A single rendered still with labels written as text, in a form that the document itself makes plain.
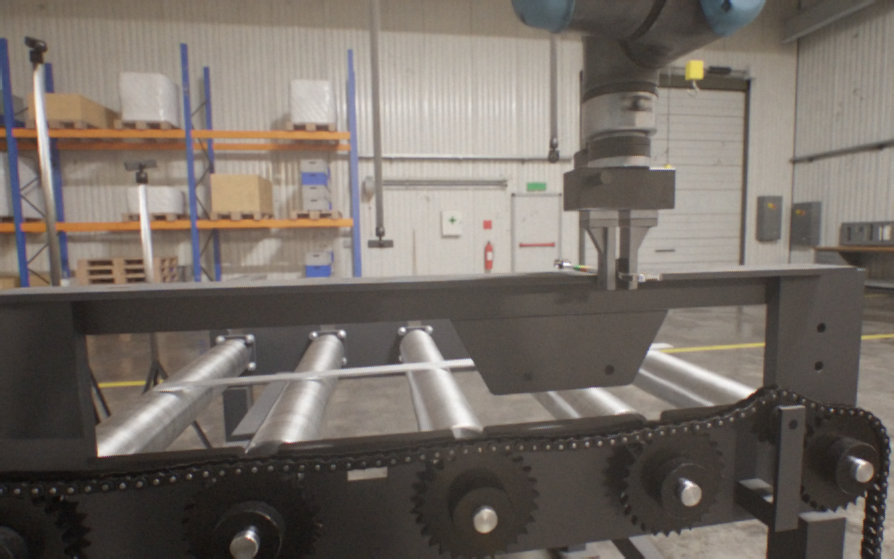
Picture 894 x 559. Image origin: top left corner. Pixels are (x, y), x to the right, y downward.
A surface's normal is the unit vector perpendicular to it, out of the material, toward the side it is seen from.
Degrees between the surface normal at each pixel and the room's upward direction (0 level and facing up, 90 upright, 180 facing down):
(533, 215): 90
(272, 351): 90
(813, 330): 90
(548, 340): 90
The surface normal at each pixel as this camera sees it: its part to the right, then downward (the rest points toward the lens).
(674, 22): 0.16, 0.90
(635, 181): 0.15, 0.08
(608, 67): -0.61, 0.08
